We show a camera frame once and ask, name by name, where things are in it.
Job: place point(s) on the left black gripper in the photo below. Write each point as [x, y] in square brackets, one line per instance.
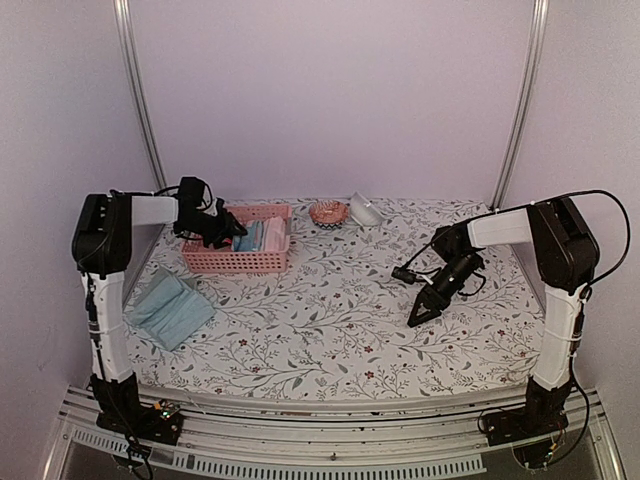
[228, 229]

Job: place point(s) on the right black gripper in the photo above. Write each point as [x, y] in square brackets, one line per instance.
[432, 299]

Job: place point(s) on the pink plastic basket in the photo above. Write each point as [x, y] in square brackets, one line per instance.
[209, 260]

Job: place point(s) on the blue patterned towel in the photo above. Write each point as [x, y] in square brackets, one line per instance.
[253, 240]

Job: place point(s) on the pink terry towel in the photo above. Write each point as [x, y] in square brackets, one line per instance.
[274, 234]

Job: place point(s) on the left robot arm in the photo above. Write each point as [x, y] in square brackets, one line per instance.
[102, 250]

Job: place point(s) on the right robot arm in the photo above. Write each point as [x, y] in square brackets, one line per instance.
[566, 253]

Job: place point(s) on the floral table mat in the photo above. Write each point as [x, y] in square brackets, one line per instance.
[333, 326]

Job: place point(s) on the plain teal folded towel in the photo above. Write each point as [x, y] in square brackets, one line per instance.
[169, 310]

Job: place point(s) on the white tipped bowl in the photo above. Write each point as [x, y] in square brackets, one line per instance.
[363, 212]

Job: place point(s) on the red patterned bowl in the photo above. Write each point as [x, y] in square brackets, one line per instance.
[328, 214]

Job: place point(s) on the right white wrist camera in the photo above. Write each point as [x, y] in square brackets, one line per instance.
[409, 277]

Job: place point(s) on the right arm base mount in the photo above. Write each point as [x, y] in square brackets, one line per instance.
[543, 413]

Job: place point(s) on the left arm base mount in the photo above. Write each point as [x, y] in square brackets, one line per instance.
[121, 411]

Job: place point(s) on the front aluminium rail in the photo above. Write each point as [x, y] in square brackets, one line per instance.
[416, 438]

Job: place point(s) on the left aluminium frame post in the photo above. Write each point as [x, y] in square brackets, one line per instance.
[125, 31]

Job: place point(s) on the aluminium frame post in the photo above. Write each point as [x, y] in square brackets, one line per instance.
[531, 67]
[125, 31]

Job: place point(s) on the right aluminium frame post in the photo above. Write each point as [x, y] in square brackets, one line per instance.
[531, 67]

